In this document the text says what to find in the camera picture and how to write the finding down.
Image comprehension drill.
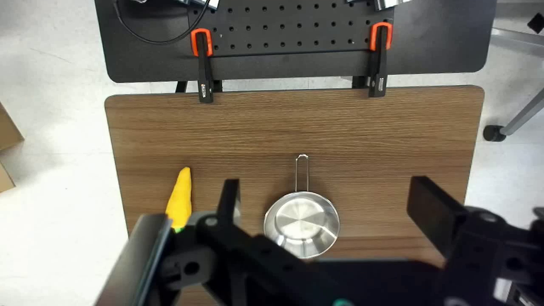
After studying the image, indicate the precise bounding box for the orange black clamp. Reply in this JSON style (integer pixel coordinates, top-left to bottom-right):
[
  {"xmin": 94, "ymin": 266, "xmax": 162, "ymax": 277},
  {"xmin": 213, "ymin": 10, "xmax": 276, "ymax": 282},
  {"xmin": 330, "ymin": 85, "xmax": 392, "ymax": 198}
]
[
  {"xmin": 369, "ymin": 22, "xmax": 393, "ymax": 96},
  {"xmin": 191, "ymin": 27, "xmax": 215, "ymax": 103}
]

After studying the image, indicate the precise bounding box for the orange black clamp left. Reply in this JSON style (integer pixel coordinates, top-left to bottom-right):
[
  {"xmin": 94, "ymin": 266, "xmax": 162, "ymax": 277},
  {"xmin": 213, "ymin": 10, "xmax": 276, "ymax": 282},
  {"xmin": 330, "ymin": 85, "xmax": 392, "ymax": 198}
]
[{"xmin": 191, "ymin": 27, "xmax": 215, "ymax": 103}]

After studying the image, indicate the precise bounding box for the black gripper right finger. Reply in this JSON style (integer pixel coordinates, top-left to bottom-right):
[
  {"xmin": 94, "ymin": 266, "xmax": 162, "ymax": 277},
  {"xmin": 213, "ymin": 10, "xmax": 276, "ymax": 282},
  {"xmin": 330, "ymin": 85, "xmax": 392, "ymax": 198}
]
[{"xmin": 407, "ymin": 176, "xmax": 544, "ymax": 306}]

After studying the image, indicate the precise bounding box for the black perforated mounting board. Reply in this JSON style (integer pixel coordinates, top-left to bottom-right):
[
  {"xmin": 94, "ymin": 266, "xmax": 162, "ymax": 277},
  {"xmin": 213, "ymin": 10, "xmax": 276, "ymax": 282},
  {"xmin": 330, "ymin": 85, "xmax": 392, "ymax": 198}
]
[{"xmin": 94, "ymin": 0, "xmax": 497, "ymax": 83}]

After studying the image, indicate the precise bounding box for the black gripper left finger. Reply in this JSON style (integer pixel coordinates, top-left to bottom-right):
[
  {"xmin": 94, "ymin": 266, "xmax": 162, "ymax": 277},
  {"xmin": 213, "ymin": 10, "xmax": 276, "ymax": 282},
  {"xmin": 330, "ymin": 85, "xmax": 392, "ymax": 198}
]
[{"xmin": 198, "ymin": 178, "xmax": 296, "ymax": 306}]

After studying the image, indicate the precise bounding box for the small steel frying pan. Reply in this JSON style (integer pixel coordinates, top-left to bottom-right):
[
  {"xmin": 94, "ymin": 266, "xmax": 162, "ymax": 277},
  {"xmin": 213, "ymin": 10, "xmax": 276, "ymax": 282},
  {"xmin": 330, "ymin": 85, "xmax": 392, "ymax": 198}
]
[{"xmin": 262, "ymin": 153, "xmax": 341, "ymax": 260}]

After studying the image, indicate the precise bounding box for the grey office chair base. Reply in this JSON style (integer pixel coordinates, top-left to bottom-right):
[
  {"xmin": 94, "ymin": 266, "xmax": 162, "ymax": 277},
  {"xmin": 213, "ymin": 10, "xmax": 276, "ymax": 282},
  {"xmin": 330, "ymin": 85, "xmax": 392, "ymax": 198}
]
[{"xmin": 482, "ymin": 13, "xmax": 544, "ymax": 142}]

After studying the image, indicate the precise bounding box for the orange black clamp right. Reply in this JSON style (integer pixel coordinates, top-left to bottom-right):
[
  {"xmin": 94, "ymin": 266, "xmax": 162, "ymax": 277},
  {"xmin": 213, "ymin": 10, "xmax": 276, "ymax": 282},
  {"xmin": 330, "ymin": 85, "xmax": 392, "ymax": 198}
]
[{"xmin": 369, "ymin": 22, "xmax": 393, "ymax": 96}]

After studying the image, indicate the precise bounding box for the yellow stuffed carrot toy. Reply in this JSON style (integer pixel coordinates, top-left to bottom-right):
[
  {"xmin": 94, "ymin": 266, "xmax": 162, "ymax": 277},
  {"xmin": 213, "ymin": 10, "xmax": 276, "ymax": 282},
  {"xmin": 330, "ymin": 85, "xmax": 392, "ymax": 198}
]
[{"xmin": 165, "ymin": 166, "xmax": 193, "ymax": 232}]

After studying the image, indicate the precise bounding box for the brown cardboard box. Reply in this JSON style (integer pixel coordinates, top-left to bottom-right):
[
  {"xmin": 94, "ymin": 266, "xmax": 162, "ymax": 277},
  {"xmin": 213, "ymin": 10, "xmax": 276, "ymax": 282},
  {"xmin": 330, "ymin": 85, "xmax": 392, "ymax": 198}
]
[{"xmin": 0, "ymin": 103, "xmax": 24, "ymax": 192}]

